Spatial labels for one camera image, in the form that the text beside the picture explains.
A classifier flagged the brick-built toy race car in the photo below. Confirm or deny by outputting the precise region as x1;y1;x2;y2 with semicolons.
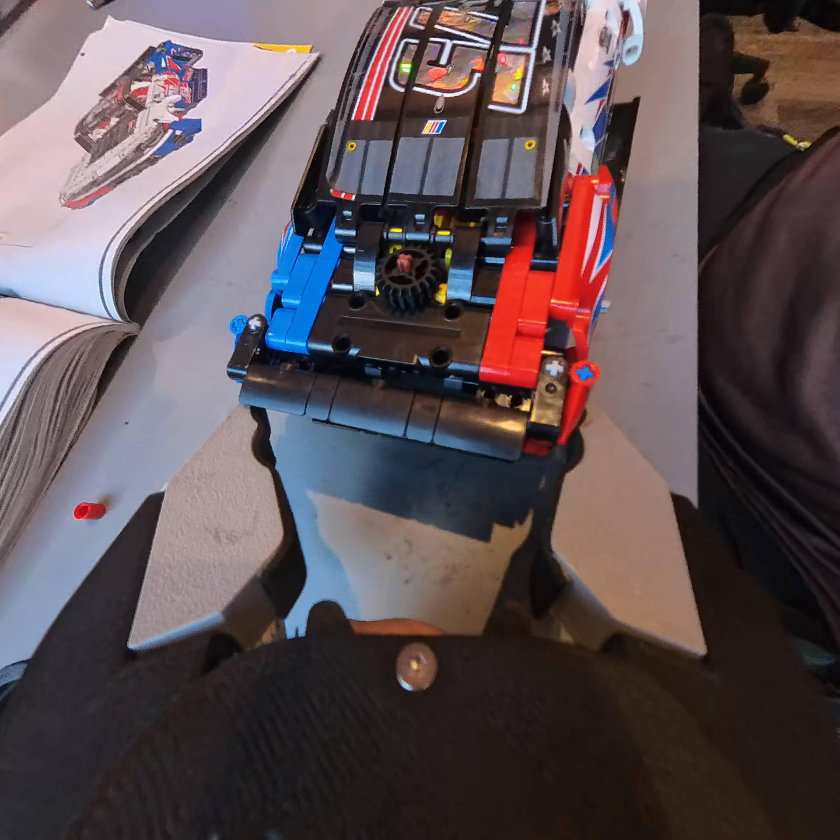
226;0;647;463

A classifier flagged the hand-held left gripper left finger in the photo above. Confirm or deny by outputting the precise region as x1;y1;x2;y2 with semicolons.
126;403;309;652

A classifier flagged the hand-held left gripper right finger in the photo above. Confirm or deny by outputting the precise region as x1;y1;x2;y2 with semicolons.
538;410;710;659

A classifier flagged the open building instruction booklet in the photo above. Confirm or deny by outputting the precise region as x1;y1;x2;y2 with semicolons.
0;16;322;565

